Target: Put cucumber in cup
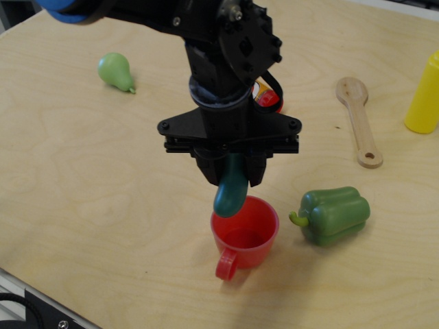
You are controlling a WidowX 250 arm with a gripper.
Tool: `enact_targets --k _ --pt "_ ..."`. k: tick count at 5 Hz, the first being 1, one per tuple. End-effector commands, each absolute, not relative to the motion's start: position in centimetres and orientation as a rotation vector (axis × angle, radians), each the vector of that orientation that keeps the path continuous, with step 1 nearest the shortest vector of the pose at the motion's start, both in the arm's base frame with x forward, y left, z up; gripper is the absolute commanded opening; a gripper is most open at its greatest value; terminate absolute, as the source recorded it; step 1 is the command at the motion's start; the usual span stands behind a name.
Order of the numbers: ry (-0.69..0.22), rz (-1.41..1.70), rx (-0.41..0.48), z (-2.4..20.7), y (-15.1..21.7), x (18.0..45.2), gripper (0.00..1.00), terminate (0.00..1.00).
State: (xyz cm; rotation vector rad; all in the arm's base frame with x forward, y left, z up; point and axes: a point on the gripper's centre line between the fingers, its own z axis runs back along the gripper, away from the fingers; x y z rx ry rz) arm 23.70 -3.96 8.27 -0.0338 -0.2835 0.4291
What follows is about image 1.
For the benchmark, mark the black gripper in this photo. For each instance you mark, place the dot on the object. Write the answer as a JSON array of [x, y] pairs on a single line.
[[209, 134]]

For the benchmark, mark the dark green toy cucumber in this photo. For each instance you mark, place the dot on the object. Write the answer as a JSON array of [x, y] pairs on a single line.
[[232, 189]]

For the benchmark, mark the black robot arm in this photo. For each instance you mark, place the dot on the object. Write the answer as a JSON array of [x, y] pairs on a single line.
[[229, 45]]

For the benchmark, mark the red plastic cup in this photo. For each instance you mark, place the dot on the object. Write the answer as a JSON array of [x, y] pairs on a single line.
[[245, 239]]

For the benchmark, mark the red toy ketchup bottle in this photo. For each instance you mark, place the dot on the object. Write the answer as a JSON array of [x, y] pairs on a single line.
[[265, 98]]

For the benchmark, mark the green toy bell pepper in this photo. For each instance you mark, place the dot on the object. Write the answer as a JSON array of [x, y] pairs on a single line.
[[328, 215]]

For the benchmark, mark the wooden spoon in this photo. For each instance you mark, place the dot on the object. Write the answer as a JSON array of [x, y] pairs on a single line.
[[353, 93]]

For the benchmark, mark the light green toy pear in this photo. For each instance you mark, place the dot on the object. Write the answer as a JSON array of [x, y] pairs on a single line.
[[114, 69]]

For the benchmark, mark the yellow plastic bottle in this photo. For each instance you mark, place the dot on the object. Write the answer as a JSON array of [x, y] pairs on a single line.
[[422, 115]]

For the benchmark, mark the black corner bracket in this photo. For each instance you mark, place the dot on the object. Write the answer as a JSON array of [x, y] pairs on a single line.
[[54, 314]]

